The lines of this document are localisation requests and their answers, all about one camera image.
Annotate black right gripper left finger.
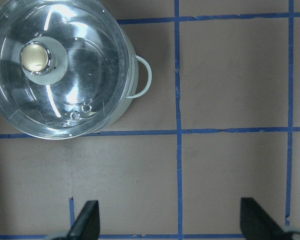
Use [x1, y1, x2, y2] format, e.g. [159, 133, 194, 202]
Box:
[66, 200, 101, 238]

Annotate steel pot pale green handles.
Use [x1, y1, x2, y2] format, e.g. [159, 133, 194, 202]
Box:
[96, 39, 153, 132]

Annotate glass pot lid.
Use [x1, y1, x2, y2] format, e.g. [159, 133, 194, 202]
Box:
[0, 0, 133, 140]

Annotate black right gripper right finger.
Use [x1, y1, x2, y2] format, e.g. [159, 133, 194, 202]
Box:
[240, 197, 292, 240]

